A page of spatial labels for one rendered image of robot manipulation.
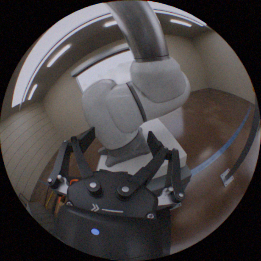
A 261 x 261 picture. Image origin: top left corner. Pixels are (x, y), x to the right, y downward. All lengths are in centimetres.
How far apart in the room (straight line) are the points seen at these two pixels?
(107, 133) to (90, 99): 11
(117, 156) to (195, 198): 100
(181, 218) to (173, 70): 112
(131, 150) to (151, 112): 14
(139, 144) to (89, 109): 20
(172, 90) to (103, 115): 19
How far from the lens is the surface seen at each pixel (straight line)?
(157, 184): 29
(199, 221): 114
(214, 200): 120
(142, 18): 22
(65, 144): 15
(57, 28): 330
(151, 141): 18
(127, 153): 29
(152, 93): 21
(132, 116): 23
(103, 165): 36
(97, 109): 23
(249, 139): 93
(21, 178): 586
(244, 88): 587
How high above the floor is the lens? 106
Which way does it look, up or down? 26 degrees down
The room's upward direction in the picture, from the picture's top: 24 degrees counter-clockwise
